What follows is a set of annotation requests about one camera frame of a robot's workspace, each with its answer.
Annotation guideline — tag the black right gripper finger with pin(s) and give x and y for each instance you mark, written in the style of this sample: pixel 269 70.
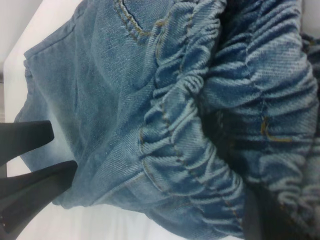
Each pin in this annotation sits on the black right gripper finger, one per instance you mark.
pixel 253 222

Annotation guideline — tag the blue denim shorts with print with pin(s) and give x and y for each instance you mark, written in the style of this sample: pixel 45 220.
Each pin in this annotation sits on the blue denim shorts with print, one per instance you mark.
pixel 120 87

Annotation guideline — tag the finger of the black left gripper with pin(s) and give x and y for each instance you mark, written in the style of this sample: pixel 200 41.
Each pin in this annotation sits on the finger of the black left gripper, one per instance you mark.
pixel 35 192
pixel 25 140

